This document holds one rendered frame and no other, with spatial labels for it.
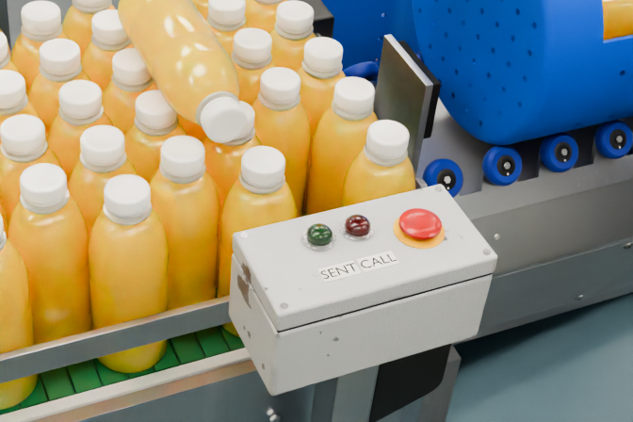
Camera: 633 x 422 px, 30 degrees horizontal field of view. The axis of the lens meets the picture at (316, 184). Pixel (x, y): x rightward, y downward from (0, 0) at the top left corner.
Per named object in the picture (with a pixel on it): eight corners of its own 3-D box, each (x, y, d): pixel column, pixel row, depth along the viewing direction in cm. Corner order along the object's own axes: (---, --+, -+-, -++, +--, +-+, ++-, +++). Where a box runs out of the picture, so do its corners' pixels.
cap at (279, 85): (302, 86, 117) (304, 71, 116) (295, 108, 114) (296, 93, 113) (264, 78, 117) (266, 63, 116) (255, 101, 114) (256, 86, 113)
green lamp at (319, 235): (336, 245, 98) (337, 235, 97) (312, 251, 97) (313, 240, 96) (325, 228, 99) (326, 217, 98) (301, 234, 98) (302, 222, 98)
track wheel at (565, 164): (577, 128, 132) (568, 128, 134) (544, 136, 130) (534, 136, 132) (584, 168, 132) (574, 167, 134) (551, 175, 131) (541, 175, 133)
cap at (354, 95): (325, 98, 116) (326, 83, 114) (356, 87, 117) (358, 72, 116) (348, 120, 113) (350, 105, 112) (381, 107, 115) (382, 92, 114)
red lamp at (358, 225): (374, 235, 99) (376, 225, 98) (350, 241, 98) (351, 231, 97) (363, 219, 100) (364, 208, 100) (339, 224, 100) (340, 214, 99)
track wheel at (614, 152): (632, 116, 135) (622, 116, 137) (600, 123, 133) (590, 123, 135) (639, 154, 135) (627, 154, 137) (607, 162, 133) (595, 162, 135)
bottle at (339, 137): (288, 232, 128) (302, 93, 116) (340, 209, 131) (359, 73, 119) (328, 271, 124) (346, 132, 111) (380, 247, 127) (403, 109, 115)
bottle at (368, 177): (353, 318, 119) (376, 178, 107) (316, 274, 123) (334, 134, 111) (411, 296, 122) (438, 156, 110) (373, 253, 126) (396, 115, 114)
